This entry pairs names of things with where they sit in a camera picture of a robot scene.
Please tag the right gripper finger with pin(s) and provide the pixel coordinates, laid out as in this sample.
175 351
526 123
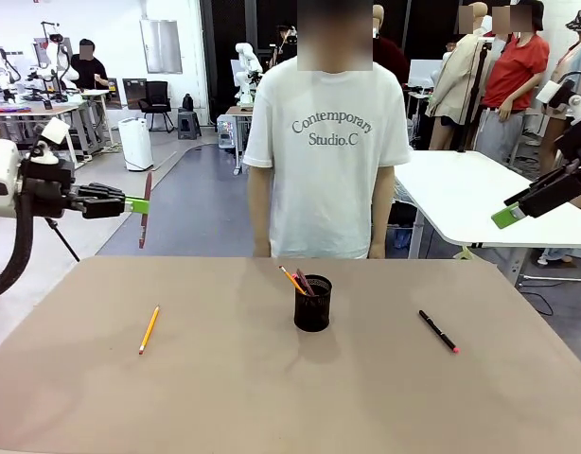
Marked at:
546 198
541 182

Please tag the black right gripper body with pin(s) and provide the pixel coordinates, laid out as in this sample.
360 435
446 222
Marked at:
579 142

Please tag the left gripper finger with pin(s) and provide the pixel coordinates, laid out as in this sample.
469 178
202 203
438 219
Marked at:
101 191
110 207

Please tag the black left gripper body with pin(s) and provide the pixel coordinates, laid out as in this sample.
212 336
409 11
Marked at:
47 189

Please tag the red-brown pencil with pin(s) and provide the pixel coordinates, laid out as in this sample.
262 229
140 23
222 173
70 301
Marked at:
145 227

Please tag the black marker pink ends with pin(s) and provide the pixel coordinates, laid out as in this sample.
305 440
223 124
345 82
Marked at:
437 329

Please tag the orange pencil pink eraser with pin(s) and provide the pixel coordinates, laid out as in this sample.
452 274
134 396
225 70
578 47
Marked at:
290 279

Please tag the dark red pen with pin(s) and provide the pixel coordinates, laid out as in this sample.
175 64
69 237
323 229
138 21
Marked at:
304 281

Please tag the person's right forearm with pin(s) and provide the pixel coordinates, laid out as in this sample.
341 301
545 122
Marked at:
259 222

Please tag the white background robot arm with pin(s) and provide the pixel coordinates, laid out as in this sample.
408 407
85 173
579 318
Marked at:
245 71

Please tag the person's left forearm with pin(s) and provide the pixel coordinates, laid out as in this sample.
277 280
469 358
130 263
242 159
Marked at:
381 222

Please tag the black mesh pen holder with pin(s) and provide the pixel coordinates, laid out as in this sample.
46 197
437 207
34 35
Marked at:
312 314

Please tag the person's right hand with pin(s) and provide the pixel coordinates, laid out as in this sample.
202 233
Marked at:
262 250

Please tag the person's left hand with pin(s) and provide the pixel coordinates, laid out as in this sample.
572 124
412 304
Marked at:
377 250

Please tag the white air purifier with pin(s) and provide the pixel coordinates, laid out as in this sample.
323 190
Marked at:
135 146

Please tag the wooden top workbench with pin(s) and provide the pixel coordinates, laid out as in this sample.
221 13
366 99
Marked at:
30 111

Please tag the white table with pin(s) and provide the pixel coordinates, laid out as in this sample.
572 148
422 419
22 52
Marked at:
461 198

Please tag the person in red shirt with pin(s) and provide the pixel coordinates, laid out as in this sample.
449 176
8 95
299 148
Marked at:
513 80

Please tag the black display panel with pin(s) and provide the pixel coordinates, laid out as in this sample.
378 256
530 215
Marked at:
110 93
133 93

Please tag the black office chair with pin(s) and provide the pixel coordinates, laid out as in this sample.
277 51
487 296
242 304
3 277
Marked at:
155 97

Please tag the grey step stool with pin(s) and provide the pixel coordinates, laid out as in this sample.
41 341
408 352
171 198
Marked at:
188 124

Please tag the man in black T-shirt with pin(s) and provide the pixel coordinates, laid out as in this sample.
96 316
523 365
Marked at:
89 71

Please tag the black bag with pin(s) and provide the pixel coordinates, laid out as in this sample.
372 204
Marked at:
188 103

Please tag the mannequin in beige jacket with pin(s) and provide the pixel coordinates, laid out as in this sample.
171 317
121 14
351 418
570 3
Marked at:
453 90

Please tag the yellow pencil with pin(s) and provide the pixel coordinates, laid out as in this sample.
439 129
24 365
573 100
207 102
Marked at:
148 331

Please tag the computer tower with lights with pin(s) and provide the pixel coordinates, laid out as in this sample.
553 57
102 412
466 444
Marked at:
226 132

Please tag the wooden background table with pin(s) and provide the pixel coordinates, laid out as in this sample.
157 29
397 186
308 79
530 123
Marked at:
238 111

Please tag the white board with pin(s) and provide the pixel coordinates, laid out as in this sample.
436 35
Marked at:
420 73

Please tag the mannequin in maroon shirt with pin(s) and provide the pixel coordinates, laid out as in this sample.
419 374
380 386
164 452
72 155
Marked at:
392 54

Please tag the person in white T-shirt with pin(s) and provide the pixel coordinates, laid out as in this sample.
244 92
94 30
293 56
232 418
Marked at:
328 189

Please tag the person in black with glasses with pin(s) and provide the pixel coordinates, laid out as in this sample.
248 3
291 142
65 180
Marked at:
281 47

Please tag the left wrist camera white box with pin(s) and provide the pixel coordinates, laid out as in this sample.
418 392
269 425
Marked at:
54 132

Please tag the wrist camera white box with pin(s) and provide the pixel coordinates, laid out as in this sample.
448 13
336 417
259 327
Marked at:
54 132
548 92

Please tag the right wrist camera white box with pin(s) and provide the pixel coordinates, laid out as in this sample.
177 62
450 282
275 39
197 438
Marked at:
548 92

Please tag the silver wall panel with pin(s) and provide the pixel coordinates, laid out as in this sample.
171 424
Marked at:
160 47

